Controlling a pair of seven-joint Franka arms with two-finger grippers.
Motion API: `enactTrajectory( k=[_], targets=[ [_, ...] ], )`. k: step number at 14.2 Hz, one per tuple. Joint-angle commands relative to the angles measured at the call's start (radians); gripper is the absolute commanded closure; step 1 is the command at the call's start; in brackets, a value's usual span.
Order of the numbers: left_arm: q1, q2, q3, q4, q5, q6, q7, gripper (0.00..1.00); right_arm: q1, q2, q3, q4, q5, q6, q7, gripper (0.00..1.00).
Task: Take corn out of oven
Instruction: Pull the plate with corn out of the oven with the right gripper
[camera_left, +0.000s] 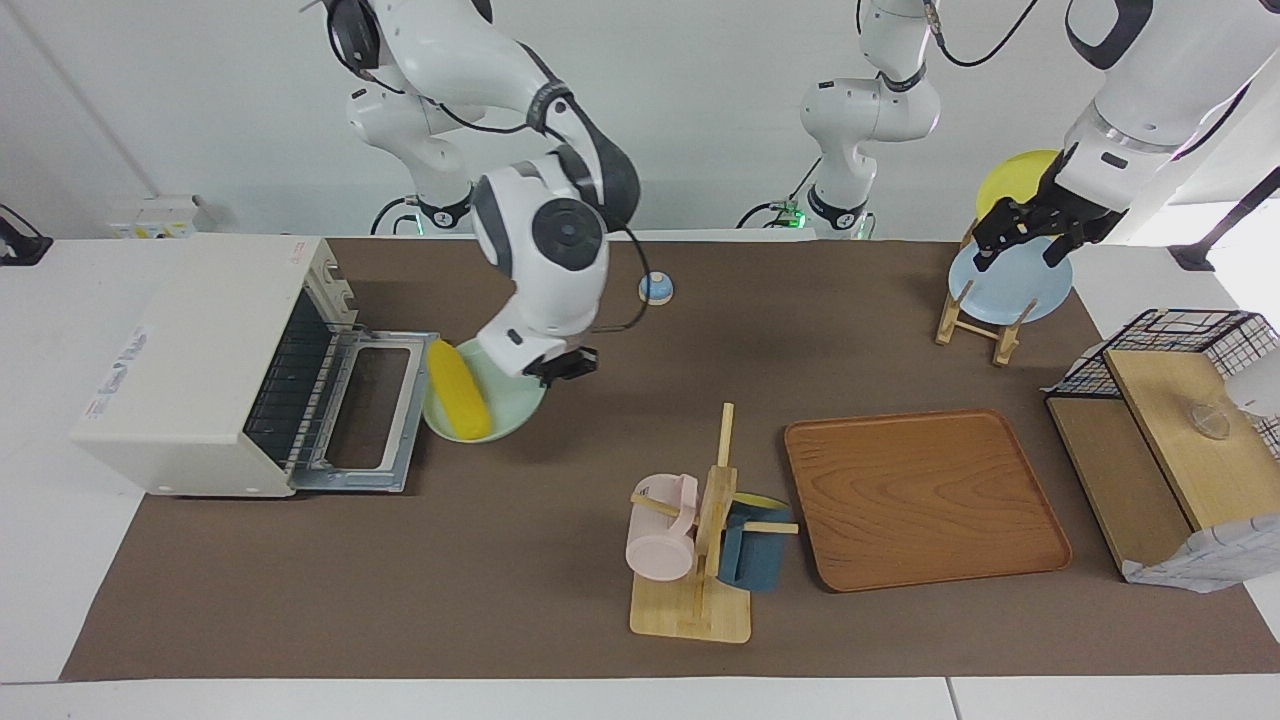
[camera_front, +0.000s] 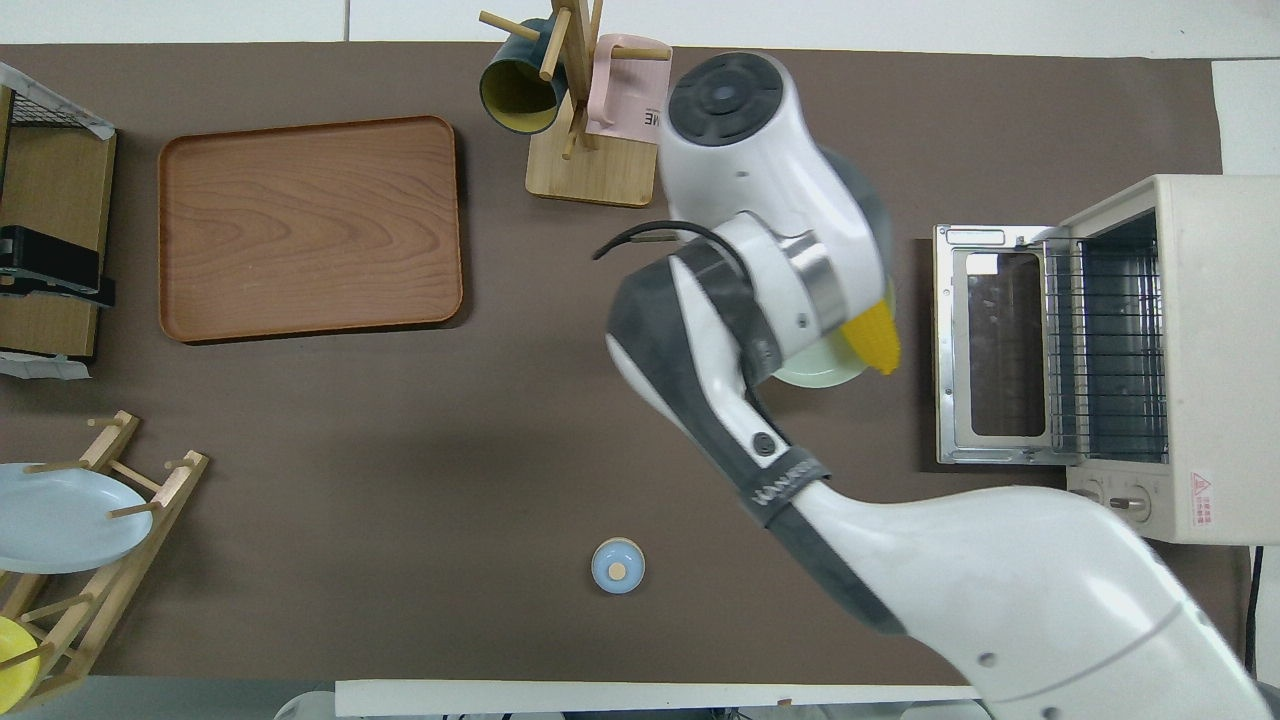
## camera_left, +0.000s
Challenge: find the wooden shelf unit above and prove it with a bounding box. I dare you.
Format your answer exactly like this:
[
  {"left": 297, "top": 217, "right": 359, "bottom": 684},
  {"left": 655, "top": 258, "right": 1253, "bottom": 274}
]
[{"left": 1045, "top": 348, "right": 1280, "bottom": 583}]

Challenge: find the brown table mat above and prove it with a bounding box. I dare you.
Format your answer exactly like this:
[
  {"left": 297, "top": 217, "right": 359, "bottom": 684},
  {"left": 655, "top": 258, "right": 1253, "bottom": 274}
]
[{"left": 60, "top": 237, "right": 1280, "bottom": 683}]

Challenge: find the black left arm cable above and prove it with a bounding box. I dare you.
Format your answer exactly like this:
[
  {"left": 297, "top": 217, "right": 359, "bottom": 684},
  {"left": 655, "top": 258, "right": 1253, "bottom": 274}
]
[{"left": 920, "top": 0, "right": 1041, "bottom": 69}]

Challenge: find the frosted white cup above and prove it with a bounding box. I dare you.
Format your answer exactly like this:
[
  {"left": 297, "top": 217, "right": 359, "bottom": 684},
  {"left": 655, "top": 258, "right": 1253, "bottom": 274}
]
[{"left": 1225, "top": 345, "right": 1280, "bottom": 421}]

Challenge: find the black wire basket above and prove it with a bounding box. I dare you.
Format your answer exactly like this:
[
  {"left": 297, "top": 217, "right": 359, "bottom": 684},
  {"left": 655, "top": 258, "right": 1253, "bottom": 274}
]
[{"left": 1045, "top": 308, "right": 1280, "bottom": 461}]

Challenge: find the light blue plate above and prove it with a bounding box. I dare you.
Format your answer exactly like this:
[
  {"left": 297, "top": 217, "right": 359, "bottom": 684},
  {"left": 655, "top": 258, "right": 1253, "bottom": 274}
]
[{"left": 948, "top": 232, "right": 1074, "bottom": 326}]

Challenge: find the white checked cloth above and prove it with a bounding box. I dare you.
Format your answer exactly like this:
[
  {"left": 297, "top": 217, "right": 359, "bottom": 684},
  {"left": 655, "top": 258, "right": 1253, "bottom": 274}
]
[{"left": 1120, "top": 515, "right": 1280, "bottom": 596}]

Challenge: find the clear glass cup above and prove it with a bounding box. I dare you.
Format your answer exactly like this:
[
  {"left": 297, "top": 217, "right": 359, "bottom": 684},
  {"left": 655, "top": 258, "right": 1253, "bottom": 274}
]
[{"left": 1188, "top": 400, "right": 1233, "bottom": 441}]

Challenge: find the oven glass door with handle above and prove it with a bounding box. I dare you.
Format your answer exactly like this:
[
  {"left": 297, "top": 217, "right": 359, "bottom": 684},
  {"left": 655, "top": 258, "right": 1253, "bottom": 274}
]
[{"left": 290, "top": 330, "right": 441, "bottom": 494}]

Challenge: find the wooden dish rack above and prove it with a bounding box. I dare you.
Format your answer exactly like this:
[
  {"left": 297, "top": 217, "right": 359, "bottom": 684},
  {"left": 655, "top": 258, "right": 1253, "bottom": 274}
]
[{"left": 935, "top": 215, "right": 1041, "bottom": 368}]

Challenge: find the black stand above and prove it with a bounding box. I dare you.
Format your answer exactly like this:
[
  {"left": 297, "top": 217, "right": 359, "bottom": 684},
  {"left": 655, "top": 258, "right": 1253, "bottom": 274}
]
[{"left": 1170, "top": 165, "right": 1280, "bottom": 273}]

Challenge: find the dark teal mug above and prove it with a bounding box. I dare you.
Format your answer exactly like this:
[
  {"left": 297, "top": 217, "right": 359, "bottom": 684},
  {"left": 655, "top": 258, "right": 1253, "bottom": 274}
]
[{"left": 717, "top": 492, "right": 793, "bottom": 593}]

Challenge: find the light green plate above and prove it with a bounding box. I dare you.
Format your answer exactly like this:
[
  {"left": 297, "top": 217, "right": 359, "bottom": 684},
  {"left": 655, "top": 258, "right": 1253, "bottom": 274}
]
[{"left": 423, "top": 338, "right": 549, "bottom": 444}]

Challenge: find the white box yellow label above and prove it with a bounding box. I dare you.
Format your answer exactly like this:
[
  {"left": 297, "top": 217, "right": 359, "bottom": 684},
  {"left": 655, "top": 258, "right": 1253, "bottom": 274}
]
[{"left": 108, "top": 195, "right": 206, "bottom": 239}]

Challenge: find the yellow corn cob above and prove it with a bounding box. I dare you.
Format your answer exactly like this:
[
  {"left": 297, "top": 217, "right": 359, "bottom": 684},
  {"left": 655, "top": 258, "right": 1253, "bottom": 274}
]
[{"left": 428, "top": 340, "right": 493, "bottom": 441}]

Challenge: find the yellow plate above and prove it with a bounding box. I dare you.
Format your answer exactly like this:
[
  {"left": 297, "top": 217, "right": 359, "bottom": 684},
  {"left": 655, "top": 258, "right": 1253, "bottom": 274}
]
[{"left": 975, "top": 150, "right": 1063, "bottom": 223}]

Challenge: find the pink mug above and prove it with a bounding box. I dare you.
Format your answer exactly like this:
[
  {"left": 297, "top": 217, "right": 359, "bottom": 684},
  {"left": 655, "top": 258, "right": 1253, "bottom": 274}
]
[{"left": 625, "top": 474, "right": 699, "bottom": 583}]

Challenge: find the wooden mug tree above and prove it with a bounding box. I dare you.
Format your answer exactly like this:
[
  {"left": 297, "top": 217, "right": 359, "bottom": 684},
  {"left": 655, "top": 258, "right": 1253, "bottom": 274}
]
[{"left": 630, "top": 403, "right": 801, "bottom": 644}]

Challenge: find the white toaster oven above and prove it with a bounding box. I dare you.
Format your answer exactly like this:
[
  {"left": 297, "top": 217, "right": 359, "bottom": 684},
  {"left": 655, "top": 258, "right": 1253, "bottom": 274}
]
[{"left": 70, "top": 233, "right": 441, "bottom": 498}]

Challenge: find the black base cable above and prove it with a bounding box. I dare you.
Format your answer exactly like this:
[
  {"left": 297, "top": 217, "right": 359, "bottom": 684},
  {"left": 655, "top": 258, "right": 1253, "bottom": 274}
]
[
  {"left": 737, "top": 158, "right": 817, "bottom": 231},
  {"left": 370, "top": 195, "right": 423, "bottom": 237}
]

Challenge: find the brown wooden tray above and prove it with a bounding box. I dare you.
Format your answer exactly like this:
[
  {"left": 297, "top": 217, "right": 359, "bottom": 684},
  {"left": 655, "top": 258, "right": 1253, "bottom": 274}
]
[{"left": 783, "top": 408, "right": 1073, "bottom": 594}]

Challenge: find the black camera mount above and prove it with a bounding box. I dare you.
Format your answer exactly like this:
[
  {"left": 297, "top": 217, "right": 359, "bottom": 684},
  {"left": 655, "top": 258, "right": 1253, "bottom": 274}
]
[{"left": 0, "top": 203, "right": 53, "bottom": 266}]

